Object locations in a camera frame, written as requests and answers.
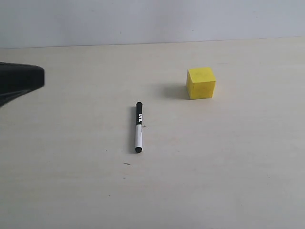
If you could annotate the black and white marker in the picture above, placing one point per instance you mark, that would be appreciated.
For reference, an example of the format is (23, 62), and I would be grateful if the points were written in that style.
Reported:
(138, 128)

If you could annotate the yellow foam cube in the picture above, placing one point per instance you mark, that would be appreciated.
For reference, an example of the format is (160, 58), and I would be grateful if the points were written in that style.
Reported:
(200, 83)

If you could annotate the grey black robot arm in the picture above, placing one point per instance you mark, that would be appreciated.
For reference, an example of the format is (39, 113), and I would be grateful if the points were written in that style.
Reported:
(19, 79)

